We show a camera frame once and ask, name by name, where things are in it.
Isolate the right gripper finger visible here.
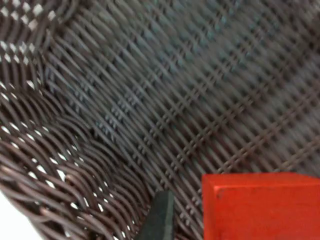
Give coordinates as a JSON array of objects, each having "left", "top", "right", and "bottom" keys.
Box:
[{"left": 136, "top": 190, "right": 176, "bottom": 240}]

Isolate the red cube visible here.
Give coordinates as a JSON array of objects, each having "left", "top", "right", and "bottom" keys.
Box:
[{"left": 201, "top": 171, "right": 320, "bottom": 240}]

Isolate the dark brown wicker basket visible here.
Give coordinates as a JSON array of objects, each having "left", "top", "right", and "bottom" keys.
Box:
[{"left": 0, "top": 0, "right": 320, "bottom": 240}]

